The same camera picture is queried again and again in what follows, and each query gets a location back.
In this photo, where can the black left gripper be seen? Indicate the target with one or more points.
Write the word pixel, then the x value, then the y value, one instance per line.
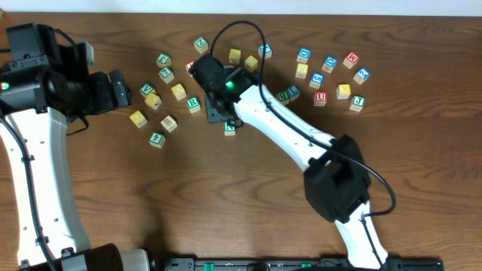
pixel 118 89

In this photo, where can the yellow block lower left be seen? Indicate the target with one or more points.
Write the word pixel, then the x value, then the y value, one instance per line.
pixel 138 119

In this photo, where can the blue L block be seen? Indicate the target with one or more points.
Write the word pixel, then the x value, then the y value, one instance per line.
pixel 265 51

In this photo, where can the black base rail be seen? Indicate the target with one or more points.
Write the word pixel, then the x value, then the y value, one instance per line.
pixel 391 264

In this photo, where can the yellow block far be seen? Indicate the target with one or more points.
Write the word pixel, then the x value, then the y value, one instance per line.
pixel 234 56

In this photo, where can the green N block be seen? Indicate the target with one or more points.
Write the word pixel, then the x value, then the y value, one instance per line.
pixel 229 130

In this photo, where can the blue I block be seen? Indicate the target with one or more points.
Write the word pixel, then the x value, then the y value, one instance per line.
pixel 293 92

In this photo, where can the blue D block right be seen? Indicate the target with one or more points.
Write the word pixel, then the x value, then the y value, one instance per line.
pixel 329 64

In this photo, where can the blue d block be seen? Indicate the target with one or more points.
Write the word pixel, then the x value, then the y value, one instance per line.
pixel 329 64
pixel 303 55

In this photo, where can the blue D block left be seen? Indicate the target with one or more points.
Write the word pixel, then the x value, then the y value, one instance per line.
pixel 303 55

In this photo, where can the blue 2 block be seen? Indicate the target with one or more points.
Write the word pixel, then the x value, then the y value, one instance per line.
pixel 361 75

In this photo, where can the red U block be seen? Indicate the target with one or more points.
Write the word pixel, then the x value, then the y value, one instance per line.
pixel 320 99

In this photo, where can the green V block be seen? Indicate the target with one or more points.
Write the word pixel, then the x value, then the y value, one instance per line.
pixel 147 89

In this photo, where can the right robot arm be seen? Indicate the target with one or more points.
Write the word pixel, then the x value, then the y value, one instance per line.
pixel 336 179

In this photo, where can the plain wooden picture block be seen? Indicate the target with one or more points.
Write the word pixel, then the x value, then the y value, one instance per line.
pixel 169 123

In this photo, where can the green J block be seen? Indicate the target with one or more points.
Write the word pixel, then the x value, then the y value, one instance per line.
pixel 357 103

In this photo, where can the yellow G block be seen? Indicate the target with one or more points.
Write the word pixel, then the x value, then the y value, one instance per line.
pixel 251 63

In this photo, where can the yellow block middle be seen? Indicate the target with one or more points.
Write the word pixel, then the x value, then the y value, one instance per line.
pixel 178 91

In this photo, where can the green 4 block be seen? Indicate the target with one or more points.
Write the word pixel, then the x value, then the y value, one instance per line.
pixel 157 140

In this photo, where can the yellow K block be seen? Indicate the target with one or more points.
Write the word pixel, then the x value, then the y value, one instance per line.
pixel 343 91

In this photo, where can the yellow S block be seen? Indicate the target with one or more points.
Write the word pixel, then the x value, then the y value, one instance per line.
pixel 301 70

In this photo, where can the blue 5 block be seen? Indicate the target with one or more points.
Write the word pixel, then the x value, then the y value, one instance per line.
pixel 316 80

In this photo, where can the red M block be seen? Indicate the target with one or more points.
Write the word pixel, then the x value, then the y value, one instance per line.
pixel 351 60

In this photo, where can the green Z block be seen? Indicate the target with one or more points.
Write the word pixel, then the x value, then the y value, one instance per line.
pixel 201 45

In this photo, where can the yellow block beside V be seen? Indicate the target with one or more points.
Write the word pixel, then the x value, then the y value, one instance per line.
pixel 153 101

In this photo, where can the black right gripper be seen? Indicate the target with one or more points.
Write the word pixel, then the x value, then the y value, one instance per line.
pixel 217 111

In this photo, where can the red A block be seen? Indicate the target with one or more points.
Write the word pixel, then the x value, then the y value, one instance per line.
pixel 188 68

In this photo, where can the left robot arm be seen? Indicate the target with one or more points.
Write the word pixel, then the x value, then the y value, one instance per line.
pixel 44 88

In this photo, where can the green B block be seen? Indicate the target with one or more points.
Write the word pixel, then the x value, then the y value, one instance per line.
pixel 283 97

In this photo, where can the green R block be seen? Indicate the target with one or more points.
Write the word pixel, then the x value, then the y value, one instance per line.
pixel 193 104

